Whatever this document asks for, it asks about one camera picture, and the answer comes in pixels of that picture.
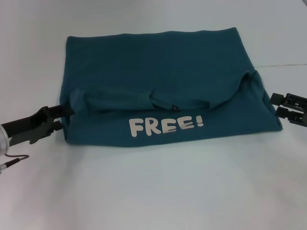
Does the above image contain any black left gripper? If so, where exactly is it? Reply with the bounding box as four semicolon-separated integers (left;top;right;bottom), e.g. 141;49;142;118
1;104;75;146

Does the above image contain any teal blue t-shirt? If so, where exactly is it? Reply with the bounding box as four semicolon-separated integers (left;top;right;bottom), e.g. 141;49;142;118
61;27;282;147

